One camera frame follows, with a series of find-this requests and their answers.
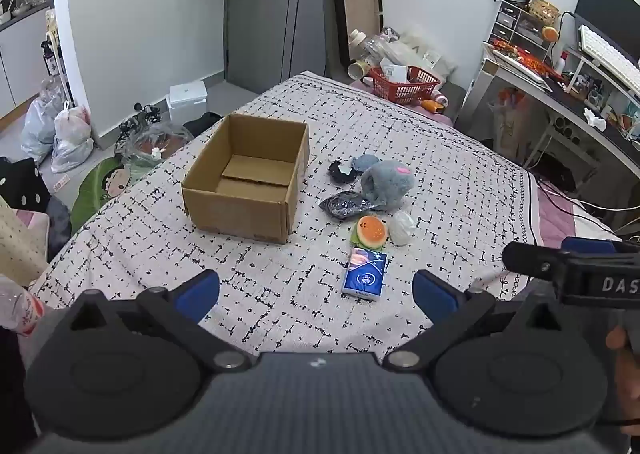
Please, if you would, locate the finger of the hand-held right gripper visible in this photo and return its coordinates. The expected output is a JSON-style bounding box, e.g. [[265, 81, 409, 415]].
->
[[502, 241, 569, 286], [560, 235, 618, 256]]

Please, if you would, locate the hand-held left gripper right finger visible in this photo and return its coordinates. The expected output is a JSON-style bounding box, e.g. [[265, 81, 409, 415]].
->
[[382, 269, 608, 373]]

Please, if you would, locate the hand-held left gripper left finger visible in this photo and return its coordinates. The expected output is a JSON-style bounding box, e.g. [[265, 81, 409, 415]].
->
[[47, 269, 258, 373]]

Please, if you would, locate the blue tissue packet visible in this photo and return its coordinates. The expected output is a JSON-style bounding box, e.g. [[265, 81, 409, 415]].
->
[[341, 248, 389, 303]]

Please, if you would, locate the white plastic soft item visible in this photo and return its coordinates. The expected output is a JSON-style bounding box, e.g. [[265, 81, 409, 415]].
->
[[389, 210, 417, 246]]

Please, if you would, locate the soft burger toy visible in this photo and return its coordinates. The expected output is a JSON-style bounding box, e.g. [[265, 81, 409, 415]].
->
[[350, 215, 389, 250]]

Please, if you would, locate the brown cardboard box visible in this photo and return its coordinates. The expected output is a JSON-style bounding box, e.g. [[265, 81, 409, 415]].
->
[[181, 113, 310, 244]]

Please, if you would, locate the grey plush toy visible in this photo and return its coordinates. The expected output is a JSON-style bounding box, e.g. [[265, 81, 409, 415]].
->
[[360, 159, 415, 211]]

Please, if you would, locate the black plastic packet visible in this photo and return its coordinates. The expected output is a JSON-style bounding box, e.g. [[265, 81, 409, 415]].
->
[[319, 191, 386, 221]]

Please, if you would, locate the person's right hand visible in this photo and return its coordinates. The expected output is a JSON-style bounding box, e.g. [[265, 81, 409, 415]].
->
[[604, 325, 640, 428]]

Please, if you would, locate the person's grey clothing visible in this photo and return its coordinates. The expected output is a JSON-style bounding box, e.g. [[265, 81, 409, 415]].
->
[[15, 279, 633, 454]]

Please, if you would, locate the brown paper bag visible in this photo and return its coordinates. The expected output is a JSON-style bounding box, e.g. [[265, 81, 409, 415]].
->
[[492, 87, 531, 155]]

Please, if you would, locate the green cartoon cushion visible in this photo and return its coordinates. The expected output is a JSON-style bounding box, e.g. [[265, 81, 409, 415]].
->
[[70, 157, 138, 235]]

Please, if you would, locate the white black printed bed blanket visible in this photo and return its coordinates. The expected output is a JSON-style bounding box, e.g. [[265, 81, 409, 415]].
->
[[30, 72, 608, 365]]

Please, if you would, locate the small black fabric item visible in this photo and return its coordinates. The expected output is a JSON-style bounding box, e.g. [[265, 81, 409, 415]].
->
[[328, 159, 358, 184]]

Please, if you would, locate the dark grey fuzzy cloth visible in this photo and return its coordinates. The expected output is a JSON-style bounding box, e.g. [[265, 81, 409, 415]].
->
[[45, 194, 73, 260]]

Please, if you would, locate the white desk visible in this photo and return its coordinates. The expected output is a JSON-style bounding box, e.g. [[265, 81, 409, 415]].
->
[[457, 42, 640, 175]]

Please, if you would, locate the clear bag with brown contents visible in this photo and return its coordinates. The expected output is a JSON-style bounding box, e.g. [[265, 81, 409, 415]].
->
[[115, 121, 196, 170]]

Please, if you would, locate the black bag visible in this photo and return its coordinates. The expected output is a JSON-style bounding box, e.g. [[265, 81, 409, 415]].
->
[[182, 112, 223, 137]]

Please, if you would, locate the pink white plastic item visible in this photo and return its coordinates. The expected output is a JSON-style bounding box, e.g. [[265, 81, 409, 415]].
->
[[0, 274, 48, 336]]

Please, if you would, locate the cream polka dot cushion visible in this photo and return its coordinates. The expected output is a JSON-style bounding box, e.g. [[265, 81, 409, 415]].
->
[[0, 194, 51, 285]]

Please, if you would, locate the clear plastic bag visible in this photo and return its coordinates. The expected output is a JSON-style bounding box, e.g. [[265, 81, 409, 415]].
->
[[50, 137, 96, 174]]

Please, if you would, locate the white keyboard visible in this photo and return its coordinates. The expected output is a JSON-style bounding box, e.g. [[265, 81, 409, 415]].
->
[[579, 24, 640, 98]]

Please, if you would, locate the white storage box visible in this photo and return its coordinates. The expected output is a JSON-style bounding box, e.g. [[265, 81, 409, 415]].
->
[[167, 82, 208, 122]]

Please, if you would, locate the red gold cloth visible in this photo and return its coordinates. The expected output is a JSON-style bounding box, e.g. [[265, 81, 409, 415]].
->
[[492, 39, 556, 80]]

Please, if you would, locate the red plastic basket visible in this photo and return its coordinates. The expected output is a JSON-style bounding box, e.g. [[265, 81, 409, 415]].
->
[[368, 65, 442, 105]]

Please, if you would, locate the white plastic bag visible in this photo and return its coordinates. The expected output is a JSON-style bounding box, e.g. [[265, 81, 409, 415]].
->
[[52, 102, 93, 145]]

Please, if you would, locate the grey drawer organizer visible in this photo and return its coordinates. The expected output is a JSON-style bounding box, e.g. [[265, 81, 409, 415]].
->
[[490, 0, 548, 60]]

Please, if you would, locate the grey plastic bag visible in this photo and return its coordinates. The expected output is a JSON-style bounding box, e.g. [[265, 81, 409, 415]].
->
[[20, 94, 66, 162]]

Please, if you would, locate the white cloth bag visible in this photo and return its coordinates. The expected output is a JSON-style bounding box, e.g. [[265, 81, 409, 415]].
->
[[385, 27, 458, 80]]

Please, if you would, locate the wicker basket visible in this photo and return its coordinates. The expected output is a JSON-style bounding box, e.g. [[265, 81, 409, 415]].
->
[[529, 0, 560, 28]]

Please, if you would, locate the black monitor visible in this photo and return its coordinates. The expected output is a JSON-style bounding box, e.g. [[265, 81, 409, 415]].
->
[[574, 0, 640, 72]]

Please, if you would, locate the large clear plastic bottle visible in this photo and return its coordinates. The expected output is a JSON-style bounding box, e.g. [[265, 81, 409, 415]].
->
[[348, 29, 401, 66]]

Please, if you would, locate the black bottle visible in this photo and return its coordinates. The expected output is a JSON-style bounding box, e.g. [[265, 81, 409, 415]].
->
[[40, 39, 63, 78]]

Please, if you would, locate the dark grey door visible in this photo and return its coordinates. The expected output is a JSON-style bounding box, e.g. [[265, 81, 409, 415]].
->
[[225, 0, 332, 85]]

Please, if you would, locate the white kitchen cabinet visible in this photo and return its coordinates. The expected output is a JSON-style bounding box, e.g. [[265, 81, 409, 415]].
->
[[0, 0, 57, 121]]

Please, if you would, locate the flat brown carton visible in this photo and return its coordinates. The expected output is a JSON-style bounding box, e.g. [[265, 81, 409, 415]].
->
[[330, 0, 385, 66]]

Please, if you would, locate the black cable tangle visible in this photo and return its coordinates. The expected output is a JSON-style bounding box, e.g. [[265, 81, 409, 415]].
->
[[117, 104, 166, 135]]

